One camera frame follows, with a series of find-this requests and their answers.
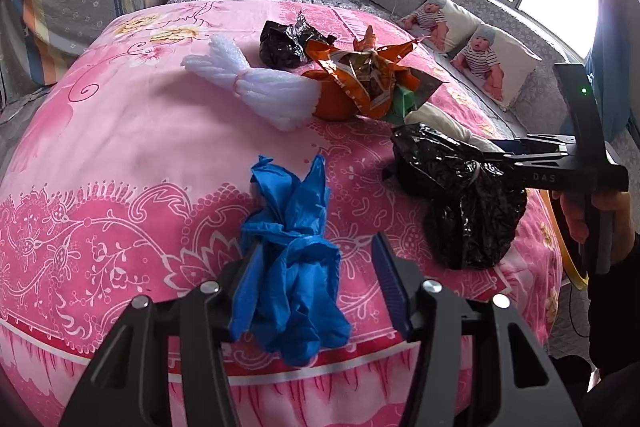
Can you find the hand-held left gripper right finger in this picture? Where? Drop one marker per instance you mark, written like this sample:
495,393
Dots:
392,287

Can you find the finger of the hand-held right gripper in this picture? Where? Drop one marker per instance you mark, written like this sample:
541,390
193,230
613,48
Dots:
540,148

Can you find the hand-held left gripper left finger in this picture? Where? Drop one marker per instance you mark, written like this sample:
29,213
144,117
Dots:
235,287

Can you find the blue rubber glove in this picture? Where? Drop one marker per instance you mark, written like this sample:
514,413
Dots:
295,257

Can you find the yellow rimmed bin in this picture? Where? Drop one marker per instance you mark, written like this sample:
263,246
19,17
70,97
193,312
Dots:
567,257

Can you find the black plastic bag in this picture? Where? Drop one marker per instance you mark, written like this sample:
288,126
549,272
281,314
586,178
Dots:
465,207

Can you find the orange snack packet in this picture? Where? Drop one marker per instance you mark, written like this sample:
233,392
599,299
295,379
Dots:
360,72

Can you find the person's right forearm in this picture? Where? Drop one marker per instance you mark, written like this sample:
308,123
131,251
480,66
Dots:
620,307

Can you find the person's right hand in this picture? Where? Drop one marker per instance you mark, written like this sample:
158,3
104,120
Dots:
570,214

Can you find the baby print pillow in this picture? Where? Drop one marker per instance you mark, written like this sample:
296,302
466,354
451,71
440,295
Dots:
440,22
495,62

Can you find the blue curtain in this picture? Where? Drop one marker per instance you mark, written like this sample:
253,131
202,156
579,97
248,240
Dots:
612,57

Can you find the green packet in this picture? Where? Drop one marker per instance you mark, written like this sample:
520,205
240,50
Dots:
402,104

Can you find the pink floral bedsheet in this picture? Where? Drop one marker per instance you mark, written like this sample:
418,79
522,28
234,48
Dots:
150,147

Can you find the orange peel piece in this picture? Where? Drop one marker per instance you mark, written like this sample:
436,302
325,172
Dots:
330,103

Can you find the white foam fruit net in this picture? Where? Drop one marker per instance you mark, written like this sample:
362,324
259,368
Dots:
260,92

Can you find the dark brown foil wrapper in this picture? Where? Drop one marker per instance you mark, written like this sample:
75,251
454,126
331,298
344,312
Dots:
280,47

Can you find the grey patterned bedspread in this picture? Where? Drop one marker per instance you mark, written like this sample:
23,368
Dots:
20,117

